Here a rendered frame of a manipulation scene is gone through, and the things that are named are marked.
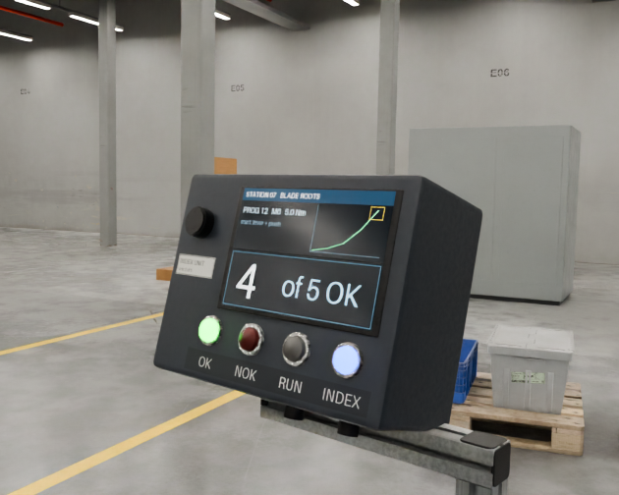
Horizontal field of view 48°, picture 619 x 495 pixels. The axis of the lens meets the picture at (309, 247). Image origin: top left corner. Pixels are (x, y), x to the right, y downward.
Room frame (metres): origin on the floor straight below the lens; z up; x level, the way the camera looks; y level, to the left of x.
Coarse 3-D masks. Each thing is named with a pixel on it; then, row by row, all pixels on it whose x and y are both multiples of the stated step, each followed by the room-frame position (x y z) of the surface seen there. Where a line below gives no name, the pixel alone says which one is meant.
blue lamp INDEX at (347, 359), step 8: (344, 344) 0.51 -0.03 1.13; (352, 344) 0.51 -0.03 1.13; (336, 352) 0.51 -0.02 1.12; (344, 352) 0.50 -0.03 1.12; (352, 352) 0.50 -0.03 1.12; (360, 352) 0.50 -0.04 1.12; (336, 360) 0.50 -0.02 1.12; (344, 360) 0.50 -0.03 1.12; (352, 360) 0.50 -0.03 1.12; (360, 360) 0.50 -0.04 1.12; (336, 368) 0.50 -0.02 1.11; (344, 368) 0.50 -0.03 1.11; (352, 368) 0.50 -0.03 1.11; (360, 368) 0.50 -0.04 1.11; (344, 376) 0.50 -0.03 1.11; (352, 376) 0.50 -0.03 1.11
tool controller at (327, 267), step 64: (192, 192) 0.67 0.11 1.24; (256, 192) 0.61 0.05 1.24; (320, 192) 0.57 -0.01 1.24; (384, 192) 0.53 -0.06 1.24; (448, 192) 0.54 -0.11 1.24; (192, 256) 0.64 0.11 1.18; (320, 256) 0.55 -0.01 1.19; (384, 256) 0.51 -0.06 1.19; (448, 256) 0.54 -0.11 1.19; (192, 320) 0.62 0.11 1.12; (256, 320) 0.57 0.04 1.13; (320, 320) 0.53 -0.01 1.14; (384, 320) 0.50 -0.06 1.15; (448, 320) 0.55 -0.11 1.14; (256, 384) 0.55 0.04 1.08; (320, 384) 0.52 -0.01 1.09; (384, 384) 0.48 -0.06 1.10; (448, 384) 0.55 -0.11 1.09
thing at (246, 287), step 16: (240, 256) 0.60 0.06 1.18; (256, 256) 0.59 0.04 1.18; (272, 256) 0.58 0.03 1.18; (240, 272) 0.60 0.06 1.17; (256, 272) 0.59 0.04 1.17; (240, 288) 0.59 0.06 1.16; (256, 288) 0.58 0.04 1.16; (224, 304) 0.60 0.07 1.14; (240, 304) 0.59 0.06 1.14; (256, 304) 0.58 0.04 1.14
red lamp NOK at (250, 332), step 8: (248, 328) 0.57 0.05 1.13; (256, 328) 0.57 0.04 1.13; (240, 336) 0.57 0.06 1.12; (248, 336) 0.56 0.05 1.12; (256, 336) 0.56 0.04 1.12; (240, 344) 0.57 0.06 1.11; (248, 344) 0.56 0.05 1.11; (256, 344) 0.56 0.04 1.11; (248, 352) 0.57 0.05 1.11; (256, 352) 0.56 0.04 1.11
